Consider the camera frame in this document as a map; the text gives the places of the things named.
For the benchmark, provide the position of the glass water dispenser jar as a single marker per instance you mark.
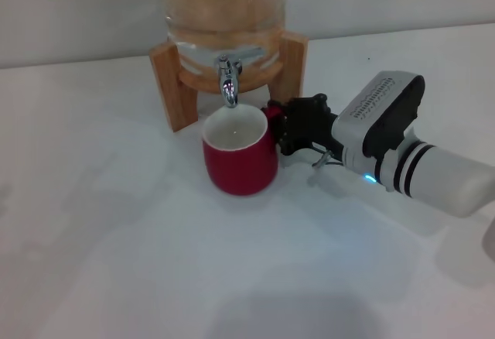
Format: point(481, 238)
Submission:
point(224, 6)

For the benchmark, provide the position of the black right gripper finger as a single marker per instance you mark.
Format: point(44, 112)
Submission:
point(279, 105)
point(283, 137)

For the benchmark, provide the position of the wooden dispenser stand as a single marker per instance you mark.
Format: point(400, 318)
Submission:
point(166, 83)

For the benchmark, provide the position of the red ceramic cup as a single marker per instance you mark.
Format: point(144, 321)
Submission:
point(239, 168)

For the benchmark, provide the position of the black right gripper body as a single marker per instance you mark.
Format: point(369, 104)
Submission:
point(309, 126)

